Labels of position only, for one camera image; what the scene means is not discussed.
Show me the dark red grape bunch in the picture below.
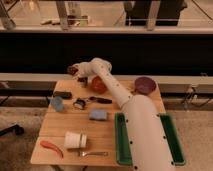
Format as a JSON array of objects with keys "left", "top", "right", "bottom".
[{"left": 67, "top": 66, "right": 78, "bottom": 76}]

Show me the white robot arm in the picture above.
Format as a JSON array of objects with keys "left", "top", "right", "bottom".
[{"left": 77, "top": 58, "right": 175, "bottom": 171}]

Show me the metal cup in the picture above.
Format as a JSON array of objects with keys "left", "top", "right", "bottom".
[{"left": 78, "top": 77, "right": 88, "bottom": 88}]

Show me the white plastic cup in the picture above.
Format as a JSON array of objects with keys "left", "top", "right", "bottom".
[{"left": 64, "top": 132, "right": 87, "bottom": 149}]

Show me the orange bowl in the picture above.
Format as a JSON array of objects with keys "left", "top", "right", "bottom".
[{"left": 91, "top": 76, "right": 107, "bottom": 94}]

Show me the black rectangular block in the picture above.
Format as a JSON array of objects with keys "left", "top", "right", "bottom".
[{"left": 53, "top": 91, "right": 72, "bottom": 99}]

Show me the small black white object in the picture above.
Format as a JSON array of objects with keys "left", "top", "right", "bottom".
[{"left": 73, "top": 98, "right": 86, "bottom": 110}]

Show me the blue cloth sponge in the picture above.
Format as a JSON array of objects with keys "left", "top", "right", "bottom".
[{"left": 89, "top": 109, "right": 107, "bottom": 121}]

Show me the wooden table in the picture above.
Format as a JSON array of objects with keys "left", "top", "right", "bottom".
[{"left": 31, "top": 89, "right": 165, "bottom": 167}]

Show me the green plastic tray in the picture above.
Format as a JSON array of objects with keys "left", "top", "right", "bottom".
[{"left": 114, "top": 113, "right": 186, "bottom": 166}]

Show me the black object on floor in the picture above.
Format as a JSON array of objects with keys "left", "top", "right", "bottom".
[{"left": 0, "top": 124, "right": 25, "bottom": 136}]

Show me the black handled tool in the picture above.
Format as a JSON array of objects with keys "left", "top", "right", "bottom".
[{"left": 89, "top": 96, "right": 112, "bottom": 104}]

